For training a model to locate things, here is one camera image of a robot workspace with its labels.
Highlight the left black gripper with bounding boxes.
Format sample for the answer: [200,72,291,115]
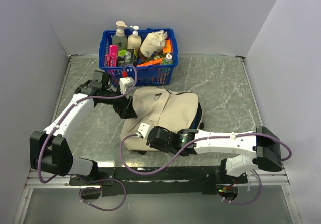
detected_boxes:
[100,84,138,119]

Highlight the beige canvas backpack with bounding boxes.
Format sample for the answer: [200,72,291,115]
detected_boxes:
[120,87,204,151]

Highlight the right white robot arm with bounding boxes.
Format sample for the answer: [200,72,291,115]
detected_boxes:
[141,127,282,183]

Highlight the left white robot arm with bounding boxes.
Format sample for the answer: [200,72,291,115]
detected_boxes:
[30,70,138,185]

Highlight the pink box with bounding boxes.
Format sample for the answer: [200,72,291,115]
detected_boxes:
[105,45,118,67]

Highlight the green black box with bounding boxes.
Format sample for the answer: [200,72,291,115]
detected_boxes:
[117,49,138,67]

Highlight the orange long packet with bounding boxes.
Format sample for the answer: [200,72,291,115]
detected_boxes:
[137,58,163,67]

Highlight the blue plastic shopping basket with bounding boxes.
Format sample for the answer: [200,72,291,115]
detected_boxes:
[99,28,179,87]

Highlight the small green red-capped bottle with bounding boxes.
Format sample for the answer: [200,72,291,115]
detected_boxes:
[162,54,173,65]

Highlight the cream pump lotion bottle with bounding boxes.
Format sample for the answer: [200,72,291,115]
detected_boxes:
[127,25,142,51]

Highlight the green pump bottle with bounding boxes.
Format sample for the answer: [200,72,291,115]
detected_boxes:
[112,21,127,51]

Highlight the orange snack packet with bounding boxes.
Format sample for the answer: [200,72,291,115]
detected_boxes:
[163,40,172,54]

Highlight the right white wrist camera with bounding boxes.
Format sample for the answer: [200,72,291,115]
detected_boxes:
[137,122,153,139]

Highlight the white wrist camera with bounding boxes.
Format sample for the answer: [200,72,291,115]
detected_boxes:
[119,71,134,94]
[137,122,153,139]

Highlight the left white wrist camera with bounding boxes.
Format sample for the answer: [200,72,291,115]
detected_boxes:
[119,71,134,94]

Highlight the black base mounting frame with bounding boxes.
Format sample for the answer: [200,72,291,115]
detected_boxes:
[69,166,248,197]

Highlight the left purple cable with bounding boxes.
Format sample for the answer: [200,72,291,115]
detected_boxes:
[36,63,138,184]

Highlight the beige drawstring cloth pouch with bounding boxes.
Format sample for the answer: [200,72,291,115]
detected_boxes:
[140,30,168,58]

